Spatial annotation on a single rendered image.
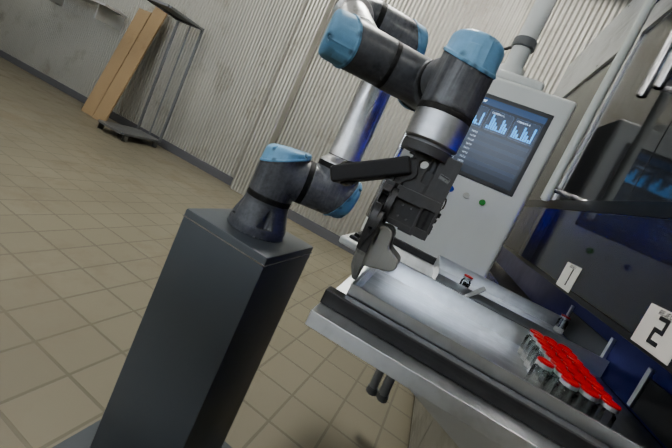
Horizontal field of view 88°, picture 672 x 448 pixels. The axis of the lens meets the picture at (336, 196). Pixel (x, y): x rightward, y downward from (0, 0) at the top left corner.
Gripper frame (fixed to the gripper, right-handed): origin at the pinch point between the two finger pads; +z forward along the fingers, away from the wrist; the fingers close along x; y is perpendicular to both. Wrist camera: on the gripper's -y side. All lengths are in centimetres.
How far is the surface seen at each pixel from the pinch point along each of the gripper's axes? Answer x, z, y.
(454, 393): -10.5, 3.6, 16.6
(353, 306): -8.2, 1.8, 3.1
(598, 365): 28, 2, 46
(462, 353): -6.2, 0.9, 16.5
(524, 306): 53, 2, 38
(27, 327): 43, 92, -104
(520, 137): 88, -46, 22
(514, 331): 19.3, 1.5, 28.2
